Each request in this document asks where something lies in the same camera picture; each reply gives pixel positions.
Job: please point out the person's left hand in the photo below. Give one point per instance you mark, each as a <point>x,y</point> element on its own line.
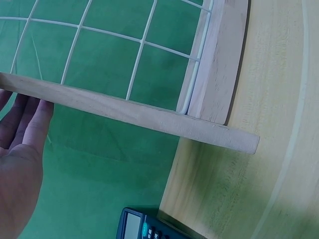
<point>17,174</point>

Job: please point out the person's left fingers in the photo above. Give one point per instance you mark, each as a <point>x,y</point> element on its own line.
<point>30,119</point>

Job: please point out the wooden rack with white grid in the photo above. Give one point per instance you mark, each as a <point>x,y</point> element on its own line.
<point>139,117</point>

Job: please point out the dark grey calculator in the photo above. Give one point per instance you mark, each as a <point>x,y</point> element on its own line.
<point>134,224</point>

